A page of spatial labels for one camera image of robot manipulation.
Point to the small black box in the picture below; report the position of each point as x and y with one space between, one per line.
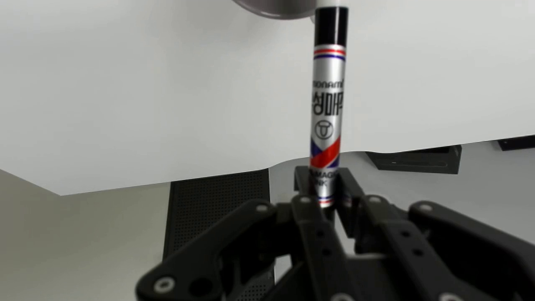
419 160

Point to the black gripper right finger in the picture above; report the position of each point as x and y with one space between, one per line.
390 232

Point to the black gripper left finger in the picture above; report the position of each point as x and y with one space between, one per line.
313 242

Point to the black marker pen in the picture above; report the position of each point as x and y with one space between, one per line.
328 101

